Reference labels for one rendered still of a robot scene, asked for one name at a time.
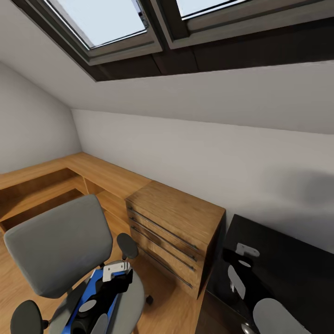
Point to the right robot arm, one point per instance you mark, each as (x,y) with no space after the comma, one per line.
(270,316)

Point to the folder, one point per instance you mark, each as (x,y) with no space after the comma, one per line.
(89,290)

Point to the desk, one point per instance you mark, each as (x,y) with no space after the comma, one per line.
(300,275)

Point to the swivel chair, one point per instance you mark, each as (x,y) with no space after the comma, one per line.
(56,249)

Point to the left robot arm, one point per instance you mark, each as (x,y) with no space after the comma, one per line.
(92,317)

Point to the fixed window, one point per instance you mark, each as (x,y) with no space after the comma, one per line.
(125,39)

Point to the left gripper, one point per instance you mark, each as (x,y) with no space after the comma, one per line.
(118,284)

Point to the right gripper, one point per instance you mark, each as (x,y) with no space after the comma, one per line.
(230,255)

